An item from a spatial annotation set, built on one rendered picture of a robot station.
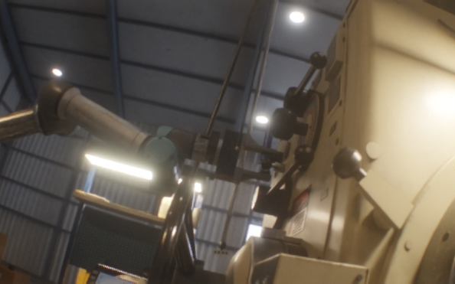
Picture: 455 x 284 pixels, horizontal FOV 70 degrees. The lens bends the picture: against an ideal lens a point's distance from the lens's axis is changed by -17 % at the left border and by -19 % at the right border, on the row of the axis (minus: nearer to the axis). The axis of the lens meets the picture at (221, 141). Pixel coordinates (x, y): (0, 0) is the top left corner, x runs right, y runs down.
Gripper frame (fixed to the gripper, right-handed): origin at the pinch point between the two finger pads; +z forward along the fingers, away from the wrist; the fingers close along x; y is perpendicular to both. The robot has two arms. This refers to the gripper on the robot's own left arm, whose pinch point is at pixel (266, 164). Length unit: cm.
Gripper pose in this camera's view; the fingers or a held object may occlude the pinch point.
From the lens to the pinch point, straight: 110.6
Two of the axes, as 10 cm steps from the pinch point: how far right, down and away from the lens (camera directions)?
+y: -0.9, 3.8, 9.2
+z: 9.7, 2.4, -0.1
